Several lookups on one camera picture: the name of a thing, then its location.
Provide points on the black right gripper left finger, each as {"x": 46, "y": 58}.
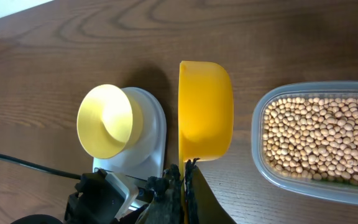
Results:
{"x": 165, "y": 207}

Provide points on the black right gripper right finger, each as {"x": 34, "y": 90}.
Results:
{"x": 202, "y": 207}

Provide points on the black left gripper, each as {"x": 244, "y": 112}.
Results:
{"x": 95, "y": 201}

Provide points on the yellow measuring scoop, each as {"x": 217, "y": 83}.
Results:
{"x": 205, "y": 112}

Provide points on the white digital kitchen scale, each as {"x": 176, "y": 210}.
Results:
{"x": 145, "y": 158}

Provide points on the pale yellow bowl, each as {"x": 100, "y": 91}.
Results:
{"x": 109, "y": 121}

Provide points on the clear plastic container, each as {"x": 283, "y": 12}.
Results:
{"x": 323, "y": 189}

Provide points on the soybeans in container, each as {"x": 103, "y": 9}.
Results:
{"x": 315, "y": 138}

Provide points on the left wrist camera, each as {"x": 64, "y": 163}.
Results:
{"x": 126, "y": 189}

